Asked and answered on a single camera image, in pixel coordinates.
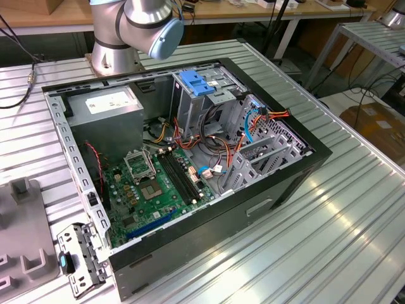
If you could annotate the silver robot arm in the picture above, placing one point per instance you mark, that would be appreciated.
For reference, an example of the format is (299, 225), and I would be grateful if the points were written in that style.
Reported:
(133, 19)

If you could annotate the silver disk bay cage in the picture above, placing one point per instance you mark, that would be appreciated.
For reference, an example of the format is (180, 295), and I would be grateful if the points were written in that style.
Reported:
(240, 172)

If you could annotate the black RAM slot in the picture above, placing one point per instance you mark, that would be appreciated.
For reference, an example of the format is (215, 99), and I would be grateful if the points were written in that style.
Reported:
(175, 179)
(183, 176)
(179, 178)
(188, 174)

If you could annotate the silver optical drive cage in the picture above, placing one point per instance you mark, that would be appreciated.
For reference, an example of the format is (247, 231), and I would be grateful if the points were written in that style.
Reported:
(190, 111)

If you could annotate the CPU socket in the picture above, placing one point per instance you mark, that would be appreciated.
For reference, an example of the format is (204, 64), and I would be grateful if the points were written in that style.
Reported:
(151, 191)

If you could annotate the blue plastic cage latch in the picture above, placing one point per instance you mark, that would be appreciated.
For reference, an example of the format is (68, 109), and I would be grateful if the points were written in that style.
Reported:
(196, 84)

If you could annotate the green motherboard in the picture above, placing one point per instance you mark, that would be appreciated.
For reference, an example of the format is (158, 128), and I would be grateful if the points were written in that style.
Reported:
(148, 218)

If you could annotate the blue expansion slot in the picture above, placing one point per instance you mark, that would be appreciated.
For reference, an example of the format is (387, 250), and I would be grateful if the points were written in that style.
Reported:
(152, 225)

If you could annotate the black open PC case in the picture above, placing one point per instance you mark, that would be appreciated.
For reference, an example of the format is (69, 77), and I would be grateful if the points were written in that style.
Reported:
(190, 240)

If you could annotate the grey power supply box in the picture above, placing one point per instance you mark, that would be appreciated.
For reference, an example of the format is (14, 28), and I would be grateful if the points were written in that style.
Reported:
(104, 126)

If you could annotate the hinged metal card retainer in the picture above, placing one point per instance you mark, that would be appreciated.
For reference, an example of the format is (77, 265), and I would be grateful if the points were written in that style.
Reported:
(79, 253)

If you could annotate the cardboard box with labels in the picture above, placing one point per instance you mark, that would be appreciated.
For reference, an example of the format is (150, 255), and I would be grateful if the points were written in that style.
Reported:
(373, 126)

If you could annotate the grey parts rack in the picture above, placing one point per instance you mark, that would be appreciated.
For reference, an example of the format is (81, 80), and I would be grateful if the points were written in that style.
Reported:
(25, 228)

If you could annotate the slatted metal side table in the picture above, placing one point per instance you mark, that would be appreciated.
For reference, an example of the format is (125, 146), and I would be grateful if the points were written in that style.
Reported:
(373, 38)

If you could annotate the plain brown cardboard box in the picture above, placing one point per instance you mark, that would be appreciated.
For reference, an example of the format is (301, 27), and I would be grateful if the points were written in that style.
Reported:
(55, 4)

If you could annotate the wooden desk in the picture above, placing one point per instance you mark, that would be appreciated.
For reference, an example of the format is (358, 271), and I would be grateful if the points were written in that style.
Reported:
(31, 16)

